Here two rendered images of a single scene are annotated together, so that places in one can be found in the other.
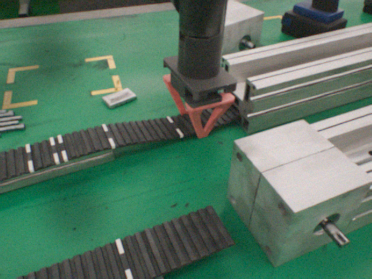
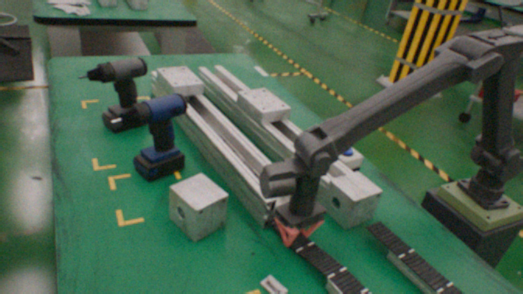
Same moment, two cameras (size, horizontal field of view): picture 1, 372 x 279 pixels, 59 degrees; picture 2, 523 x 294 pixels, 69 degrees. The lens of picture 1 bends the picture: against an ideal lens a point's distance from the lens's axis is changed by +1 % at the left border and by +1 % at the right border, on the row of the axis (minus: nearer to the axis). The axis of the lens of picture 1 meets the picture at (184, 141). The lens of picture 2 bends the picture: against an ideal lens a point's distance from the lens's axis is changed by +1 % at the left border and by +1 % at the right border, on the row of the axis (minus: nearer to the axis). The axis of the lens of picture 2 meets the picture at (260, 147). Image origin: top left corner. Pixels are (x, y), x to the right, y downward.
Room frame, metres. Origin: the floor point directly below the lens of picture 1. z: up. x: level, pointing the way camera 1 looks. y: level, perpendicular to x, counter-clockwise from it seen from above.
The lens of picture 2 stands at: (0.65, 0.59, 1.43)
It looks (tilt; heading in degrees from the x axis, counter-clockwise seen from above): 32 degrees down; 257
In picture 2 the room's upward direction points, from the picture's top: 9 degrees clockwise
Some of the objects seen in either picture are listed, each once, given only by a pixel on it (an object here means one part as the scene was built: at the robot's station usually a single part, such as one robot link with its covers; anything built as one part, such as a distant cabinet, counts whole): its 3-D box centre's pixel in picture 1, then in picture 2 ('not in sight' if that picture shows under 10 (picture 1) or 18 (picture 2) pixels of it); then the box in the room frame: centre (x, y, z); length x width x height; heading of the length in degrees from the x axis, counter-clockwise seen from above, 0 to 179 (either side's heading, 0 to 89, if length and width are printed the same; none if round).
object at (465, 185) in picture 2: not in sight; (487, 184); (-0.19, -0.15, 0.85); 0.12 x 0.09 x 0.08; 98
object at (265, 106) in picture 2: not in sight; (262, 108); (0.41, -0.52, 0.87); 0.16 x 0.11 x 0.07; 114
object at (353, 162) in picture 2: not in sight; (341, 160); (0.18, -0.31, 0.81); 0.10 x 0.08 x 0.06; 24
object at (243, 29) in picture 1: (230, 38); (202, 204); (0.61, -0.09, 0.83); 0.11 x 0.10 x 0.10; 37
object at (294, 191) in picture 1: (296, 197); (354, 197); (0.22, -0.12, 0.83); 0.12 x 0.09 x 0.10; 24
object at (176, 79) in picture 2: not in sight; (179, 84); (0.68, -0.67, 0.87); 0.16 x 0.11 x 0.07; 114
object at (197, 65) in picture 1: (199, 56); (302, 201); (0.40, -0.02, 0.90); 0.10 x 0.07 x 0.07; 26
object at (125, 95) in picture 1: (119, 98); (273, 287); (0.47, 0.11, 0.78); 0.05 x 0.03 x 0.01; 127
